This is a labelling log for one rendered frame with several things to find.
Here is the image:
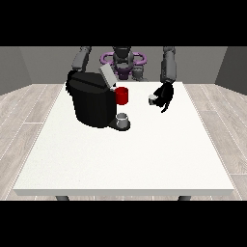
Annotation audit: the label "red pod holder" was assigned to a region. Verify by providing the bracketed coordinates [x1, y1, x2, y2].
[114, 86, 129, 106]

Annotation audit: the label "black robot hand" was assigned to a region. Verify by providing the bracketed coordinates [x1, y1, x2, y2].
[65, 77, 72, 95]
[152, 81, 176, 114]

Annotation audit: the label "black coffee machine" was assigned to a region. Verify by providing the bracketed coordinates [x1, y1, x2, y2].
[69, 70, 132, 132]

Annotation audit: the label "grey robot trunk purple rings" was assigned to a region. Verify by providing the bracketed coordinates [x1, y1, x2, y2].
[99, 46, 149, 82]

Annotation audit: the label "pale grey machine lid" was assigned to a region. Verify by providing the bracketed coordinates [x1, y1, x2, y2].
[97, 63, 118, 89]

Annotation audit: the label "small grey cup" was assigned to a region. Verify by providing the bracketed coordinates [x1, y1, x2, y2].
[115, 112, 130, 128]

